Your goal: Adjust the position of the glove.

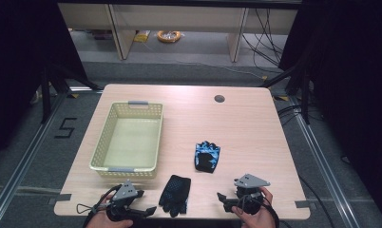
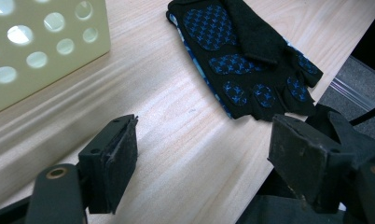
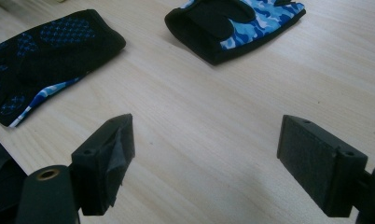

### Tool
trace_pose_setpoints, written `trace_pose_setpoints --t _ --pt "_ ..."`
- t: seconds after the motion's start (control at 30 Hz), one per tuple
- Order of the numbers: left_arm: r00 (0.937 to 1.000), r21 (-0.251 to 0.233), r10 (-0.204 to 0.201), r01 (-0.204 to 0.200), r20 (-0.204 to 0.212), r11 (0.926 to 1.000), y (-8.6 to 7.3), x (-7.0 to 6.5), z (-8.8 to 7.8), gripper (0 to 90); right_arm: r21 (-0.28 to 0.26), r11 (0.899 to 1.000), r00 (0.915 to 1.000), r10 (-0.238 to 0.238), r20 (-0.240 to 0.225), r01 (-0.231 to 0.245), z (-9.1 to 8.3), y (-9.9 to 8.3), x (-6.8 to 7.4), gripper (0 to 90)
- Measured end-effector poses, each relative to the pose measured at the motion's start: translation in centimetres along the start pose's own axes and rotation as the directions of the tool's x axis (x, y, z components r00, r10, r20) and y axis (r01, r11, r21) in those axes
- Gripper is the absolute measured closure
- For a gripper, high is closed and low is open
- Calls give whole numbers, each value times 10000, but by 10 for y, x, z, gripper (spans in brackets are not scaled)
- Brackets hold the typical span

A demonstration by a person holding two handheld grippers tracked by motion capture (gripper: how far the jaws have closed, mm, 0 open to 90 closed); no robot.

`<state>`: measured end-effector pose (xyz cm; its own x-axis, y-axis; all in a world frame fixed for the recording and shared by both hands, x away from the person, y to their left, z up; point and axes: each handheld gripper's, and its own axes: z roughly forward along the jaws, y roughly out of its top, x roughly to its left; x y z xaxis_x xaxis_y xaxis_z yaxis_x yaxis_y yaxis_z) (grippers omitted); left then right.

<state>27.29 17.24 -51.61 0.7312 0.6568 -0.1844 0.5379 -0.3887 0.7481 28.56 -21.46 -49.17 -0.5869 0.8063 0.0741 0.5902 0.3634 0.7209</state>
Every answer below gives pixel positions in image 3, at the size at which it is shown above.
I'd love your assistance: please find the dark cloth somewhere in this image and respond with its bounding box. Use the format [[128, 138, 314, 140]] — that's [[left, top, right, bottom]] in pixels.
[[0, 130, 29, 218]]

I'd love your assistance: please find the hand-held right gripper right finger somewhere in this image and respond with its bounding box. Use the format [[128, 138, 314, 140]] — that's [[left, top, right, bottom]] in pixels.
[[276, 114, 369, 218]]

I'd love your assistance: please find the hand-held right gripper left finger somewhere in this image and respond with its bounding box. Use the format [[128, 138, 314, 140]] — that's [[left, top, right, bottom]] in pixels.
[[68, 113, 136, 217]]

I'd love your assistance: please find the blue camouflage black glove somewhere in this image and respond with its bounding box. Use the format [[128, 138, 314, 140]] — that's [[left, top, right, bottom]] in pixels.
[[0, 8, 127, 129], [164, 0, 307, 66]]

